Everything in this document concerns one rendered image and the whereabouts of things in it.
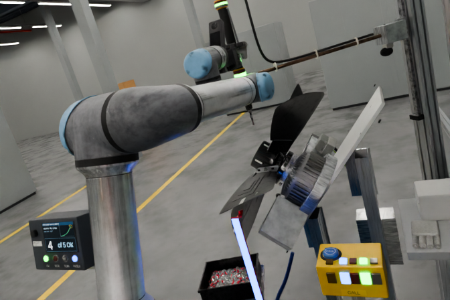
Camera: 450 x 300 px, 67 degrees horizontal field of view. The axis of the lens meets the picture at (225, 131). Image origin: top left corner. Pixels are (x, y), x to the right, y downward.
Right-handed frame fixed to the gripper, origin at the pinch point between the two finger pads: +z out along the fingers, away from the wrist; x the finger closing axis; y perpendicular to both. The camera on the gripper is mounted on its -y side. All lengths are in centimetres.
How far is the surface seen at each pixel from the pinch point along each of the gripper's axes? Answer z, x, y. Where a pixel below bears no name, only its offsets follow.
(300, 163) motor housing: 1.3, 12.3, 48.1
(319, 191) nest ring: -6, 19, 57
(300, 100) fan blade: -4.4, 18.8, 23.3
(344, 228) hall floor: 141, 0, 166
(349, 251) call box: -38, 30, 59
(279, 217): -10, 3, 64
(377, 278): -45, 36, 61
